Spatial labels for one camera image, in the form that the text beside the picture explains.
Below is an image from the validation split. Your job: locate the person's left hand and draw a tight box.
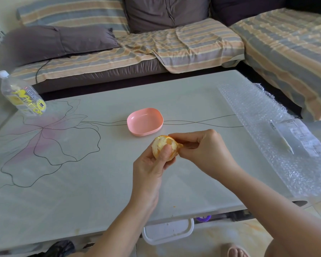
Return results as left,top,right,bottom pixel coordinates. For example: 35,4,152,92
128,141,177,209

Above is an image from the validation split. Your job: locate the person's right hand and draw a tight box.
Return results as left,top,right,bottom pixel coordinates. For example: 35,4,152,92
168,128,241,181

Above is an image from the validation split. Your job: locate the orange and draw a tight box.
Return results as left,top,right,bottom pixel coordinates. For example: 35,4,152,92
152,135,184,162

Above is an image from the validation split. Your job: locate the pink plastic dish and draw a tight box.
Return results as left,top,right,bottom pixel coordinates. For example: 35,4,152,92
127,107,164,137

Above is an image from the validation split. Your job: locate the person's left forearm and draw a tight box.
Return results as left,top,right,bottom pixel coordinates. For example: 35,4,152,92
84,200,157,257

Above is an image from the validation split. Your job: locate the person's right forearm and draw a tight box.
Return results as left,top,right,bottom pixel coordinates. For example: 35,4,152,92
224,166,321,257

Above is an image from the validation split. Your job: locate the person's right foot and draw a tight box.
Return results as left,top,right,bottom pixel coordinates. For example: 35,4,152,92
220,243,250,257

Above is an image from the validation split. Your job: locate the person's right leg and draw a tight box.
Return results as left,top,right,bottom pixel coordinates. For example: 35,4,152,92
264,238,284,257

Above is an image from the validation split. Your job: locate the white plastic container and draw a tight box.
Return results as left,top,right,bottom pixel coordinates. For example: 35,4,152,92
142,218,195,246

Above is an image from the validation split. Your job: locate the clear bubble wrap sheet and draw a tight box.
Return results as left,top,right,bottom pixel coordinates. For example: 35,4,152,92
217,82,321,197

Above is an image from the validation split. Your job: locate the black box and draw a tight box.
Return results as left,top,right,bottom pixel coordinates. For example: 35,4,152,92
230,211,253,222

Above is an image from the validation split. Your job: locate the thin white stick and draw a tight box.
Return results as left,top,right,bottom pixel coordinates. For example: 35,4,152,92
269,120,295,155

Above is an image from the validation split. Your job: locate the clear plastic bag paper label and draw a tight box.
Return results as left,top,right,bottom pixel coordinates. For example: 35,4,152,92
269,119,321,158

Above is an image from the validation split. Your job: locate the striped sofa sheet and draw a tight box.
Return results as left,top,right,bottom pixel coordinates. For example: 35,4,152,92
229,7,321,121
9,18,245,85

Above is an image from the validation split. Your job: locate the black plastic bag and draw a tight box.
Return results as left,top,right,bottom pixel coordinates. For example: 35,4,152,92
26,240,75,257

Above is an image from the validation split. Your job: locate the dark brown sofa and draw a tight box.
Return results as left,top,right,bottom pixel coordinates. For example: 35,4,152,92
32,59,303,118

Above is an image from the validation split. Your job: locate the clear bottle yellow label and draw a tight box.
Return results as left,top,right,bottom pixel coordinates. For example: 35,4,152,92
0,70,47,117

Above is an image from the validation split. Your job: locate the grey upright cushion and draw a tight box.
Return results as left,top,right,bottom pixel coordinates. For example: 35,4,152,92
123,0,211,34

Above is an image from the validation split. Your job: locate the dark purple cushion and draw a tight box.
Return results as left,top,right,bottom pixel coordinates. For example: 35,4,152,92
210,0,288,26

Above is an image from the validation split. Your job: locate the grey flat pillow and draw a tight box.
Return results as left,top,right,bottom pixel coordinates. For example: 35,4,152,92
2,25,120,67

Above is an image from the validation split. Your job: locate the black garment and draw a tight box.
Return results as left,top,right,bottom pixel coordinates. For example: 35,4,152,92
283,0,321,14

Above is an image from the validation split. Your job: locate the black cable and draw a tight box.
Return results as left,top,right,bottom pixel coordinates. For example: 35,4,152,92
35,59,51,84

